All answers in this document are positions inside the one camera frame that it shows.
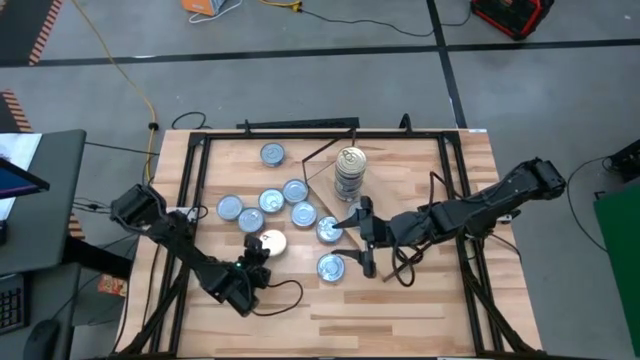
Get red and black case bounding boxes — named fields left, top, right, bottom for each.
left=469, top=0, right=556, bottom=41

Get white cable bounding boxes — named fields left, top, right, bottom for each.
left=188, top=0, right=244, bottom=25

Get red-label silver-lid can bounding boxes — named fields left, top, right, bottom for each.
left=315, top=215, right=345, bottom=245

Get silver-lid tuna can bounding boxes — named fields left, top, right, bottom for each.
left=282, top=178, right=310, bottom=205

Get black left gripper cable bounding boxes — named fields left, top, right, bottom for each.
left=249, top=278, right=305, bottom=318

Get black keyboard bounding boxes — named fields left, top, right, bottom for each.
left=0, top=287, right=29, bottom=335

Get black floor cable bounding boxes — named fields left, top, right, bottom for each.
left=299, top=7, right=474, bottom=39

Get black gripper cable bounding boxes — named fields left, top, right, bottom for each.
left=249, top=278, right=305, bottom=318
left=391, top=239, right=426, bottom=287

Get monitor with blue screen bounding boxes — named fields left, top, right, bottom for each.
left=0, top=157, right=51, bottom=201

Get black mat with striped edge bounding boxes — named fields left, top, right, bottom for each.
left=0, top=88, right=34, bottom=134
left=0, top=0, right=65, bottom=67

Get orange packet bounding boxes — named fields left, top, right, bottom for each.
left=97, top=273, right=129, bottom=299

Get black cable loop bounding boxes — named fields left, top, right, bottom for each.
left=171, top=110, right=214, bottom=131

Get orange box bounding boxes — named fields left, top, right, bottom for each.
left=180, top=0, right=226, bottom=17

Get yellow plug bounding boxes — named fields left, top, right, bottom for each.
left=259, top=0, right=304, bottom=12

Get black computer mouse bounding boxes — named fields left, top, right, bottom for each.
left=22, top=318, right=60, bottom=360

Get black metal table frame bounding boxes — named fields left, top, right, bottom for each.
left=107, top=128, right=551, bottom=360

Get wooden shelf with black frame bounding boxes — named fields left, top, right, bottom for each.
left=301, top=127, right=453, bottom=284

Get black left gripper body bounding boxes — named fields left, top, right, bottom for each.
left=233, top=260, right=274, bottom=296

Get black-label silver-lid can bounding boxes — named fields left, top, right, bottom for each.
left=316, top=253, right=346, bottom=283

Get long black cable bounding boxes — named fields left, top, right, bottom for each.
left=566, top=155, right=614, bottom=254

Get black device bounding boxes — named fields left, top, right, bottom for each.
left=602, top=138, right=640, bottom=184

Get blue-label pull-tab can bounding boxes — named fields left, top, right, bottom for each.
left=236, top=207, right=265, bottom=235

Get blue-white label silver-lid can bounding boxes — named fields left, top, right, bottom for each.
left=259, top=141, right=287, bottom=169

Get dark grey desk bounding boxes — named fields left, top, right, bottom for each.
left=0, top=262, right=84, bottom=360

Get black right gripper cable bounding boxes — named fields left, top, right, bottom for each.
left=391, top=239, right=426, bottom=287

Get black bar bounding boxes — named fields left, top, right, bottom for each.
left=236, top=117, right=361, bottom=131

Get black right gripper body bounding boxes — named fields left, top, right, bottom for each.
left=372, top=214, right=401, bottom=251

